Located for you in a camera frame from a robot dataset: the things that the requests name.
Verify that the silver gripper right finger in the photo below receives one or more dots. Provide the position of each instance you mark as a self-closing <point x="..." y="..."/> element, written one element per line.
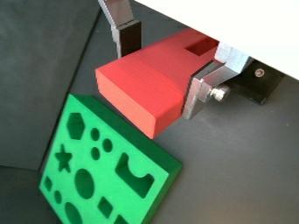
<point x="207" y="82"/>

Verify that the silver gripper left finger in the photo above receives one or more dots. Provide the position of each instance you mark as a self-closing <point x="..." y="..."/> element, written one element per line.
<point x="124" y="26"/>

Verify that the red double-square block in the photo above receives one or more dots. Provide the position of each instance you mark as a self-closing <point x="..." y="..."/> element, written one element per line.
<point x="146" y="83"/>

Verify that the green foam shape board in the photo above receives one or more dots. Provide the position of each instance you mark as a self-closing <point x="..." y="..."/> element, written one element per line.
<point x="107" y="174"/>

